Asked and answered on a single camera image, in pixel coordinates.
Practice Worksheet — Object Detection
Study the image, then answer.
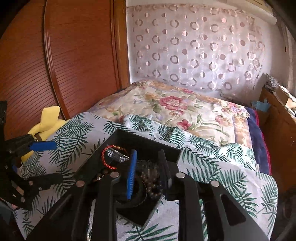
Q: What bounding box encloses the dark bead bracelet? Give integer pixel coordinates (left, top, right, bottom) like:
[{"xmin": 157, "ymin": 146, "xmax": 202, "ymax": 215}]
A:
[{"xmin": 138, "ymin": 159, "xmax": 164, "ymax": 200}]

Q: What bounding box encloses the black square jewelry box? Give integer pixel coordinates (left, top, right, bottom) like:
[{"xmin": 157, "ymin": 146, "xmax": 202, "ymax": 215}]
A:
[{"xmin": 74, "ymin": 129, "xmax": 181, "ymax": 227}]

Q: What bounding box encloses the red cord bracelet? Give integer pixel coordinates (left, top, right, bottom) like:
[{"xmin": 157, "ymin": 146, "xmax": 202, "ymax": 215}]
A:
[{"xmin": 101, "ymin": 144, "xmax": 130, "ymax": 171}]

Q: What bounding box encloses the circle pattern wall curtain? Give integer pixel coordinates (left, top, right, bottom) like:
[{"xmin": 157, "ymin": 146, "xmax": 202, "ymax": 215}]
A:
[{"xmin": 126, "ymin": 4, "xmax": 270, "ymax": 103}]

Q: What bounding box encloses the wooden sideboard cabinet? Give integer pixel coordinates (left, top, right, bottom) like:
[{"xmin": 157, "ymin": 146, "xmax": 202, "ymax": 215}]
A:
[{"xmin": 257, "ymin": 88, "xmax": 296, "ymax": 193}]

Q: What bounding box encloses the wooden wardrobe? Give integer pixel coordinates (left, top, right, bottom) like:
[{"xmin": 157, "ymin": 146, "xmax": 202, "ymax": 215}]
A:
[{"xmin": 1, "ymin": 1, "xmax": 130, "ymax": 139}]

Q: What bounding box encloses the cardboard box on sideboard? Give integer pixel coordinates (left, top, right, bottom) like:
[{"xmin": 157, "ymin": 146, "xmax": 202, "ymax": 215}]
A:
[{"xmin": 274, "ymin": 86, "xmax": 295, "ymax": 109}]

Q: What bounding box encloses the yellow plush toy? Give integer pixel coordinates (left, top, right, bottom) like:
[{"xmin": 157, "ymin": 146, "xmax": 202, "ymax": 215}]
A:
[{"xmin": 20, "ymin": 105, "xmax": 70, "ymax": 163}]

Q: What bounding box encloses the floral bedspread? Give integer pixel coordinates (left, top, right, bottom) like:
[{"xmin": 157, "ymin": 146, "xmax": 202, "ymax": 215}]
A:
[{"xmin": 89, "ymin": 80, "xmax": 252, "ymax": 148}]

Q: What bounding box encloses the palm leaf print cloth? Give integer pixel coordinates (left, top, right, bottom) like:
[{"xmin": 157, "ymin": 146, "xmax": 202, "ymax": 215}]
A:
[{"xmin": 14, "ymin": 113, "xmax": 278, "ymax": 237}]

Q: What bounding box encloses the dark blue blanket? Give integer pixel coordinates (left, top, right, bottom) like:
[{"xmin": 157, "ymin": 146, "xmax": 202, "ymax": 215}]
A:
[{"xmin": 245, "ymin": 107, "xmax": 272, "ymax": 175}]

